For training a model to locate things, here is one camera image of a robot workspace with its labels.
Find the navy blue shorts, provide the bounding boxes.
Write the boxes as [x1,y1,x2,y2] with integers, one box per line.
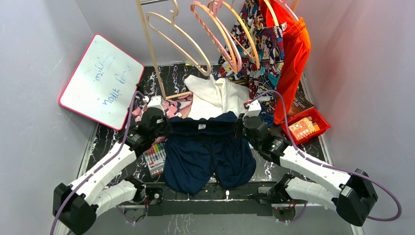
[163,111,256,194]

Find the orange hanger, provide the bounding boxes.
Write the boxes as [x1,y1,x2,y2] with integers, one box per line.
[208,0,260,71]

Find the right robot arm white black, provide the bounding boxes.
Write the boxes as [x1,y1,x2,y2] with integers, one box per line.
[234,114,378,227]

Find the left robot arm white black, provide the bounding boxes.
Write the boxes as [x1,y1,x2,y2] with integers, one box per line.
[50,105,169,235]

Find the pink patterned shorts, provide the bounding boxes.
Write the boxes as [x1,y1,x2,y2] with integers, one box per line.
[132,92,193,121]

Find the white shorts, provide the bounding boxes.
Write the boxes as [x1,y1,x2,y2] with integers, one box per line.
[184,75,250,120]

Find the comic print shorts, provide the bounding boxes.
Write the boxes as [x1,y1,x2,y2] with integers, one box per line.
[218,0,286,127]

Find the orange shorts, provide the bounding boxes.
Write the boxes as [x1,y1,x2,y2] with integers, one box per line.
[269,0,311,124]

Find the beige wooden hanger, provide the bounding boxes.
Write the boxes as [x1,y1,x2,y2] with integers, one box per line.
[145,0,213,77]

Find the yellow hanger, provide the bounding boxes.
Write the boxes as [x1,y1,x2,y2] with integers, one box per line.
[264,0,279,26]

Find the pink hanger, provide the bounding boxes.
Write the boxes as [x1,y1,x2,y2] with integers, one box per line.
[190,0,243,74]

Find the colour marker pack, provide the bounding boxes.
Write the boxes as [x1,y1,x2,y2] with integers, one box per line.
[143,142,166,178]

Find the dark book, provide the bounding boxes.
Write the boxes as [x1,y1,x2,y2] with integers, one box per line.
[287,90,315,117]

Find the red plastic bin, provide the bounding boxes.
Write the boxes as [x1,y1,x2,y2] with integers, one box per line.
[282,107,331,145]

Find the pink framed whiteboard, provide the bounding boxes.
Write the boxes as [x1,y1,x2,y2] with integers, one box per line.
[58,34,144,130]

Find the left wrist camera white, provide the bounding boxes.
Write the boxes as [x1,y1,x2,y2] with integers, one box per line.
[147,95,165,114]

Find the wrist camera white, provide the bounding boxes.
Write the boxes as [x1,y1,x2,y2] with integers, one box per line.
[147,95,165,114]
[244,100,261,117]

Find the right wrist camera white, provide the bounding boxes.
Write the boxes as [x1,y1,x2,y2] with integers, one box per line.
[244,100,261,117]

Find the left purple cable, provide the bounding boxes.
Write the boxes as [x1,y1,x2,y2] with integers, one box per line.
[48,91,146,235]

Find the purple cable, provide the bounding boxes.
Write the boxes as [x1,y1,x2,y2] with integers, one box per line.
[245,90,403,222]
[48,91,146,235]

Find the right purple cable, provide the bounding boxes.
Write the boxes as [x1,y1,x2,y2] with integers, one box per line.
[245,90,403,222]

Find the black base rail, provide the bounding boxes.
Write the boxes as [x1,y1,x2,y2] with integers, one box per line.
[65,181,328,217]

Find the wooden rack frame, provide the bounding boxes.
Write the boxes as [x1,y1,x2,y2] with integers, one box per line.
[135,0,191,99]

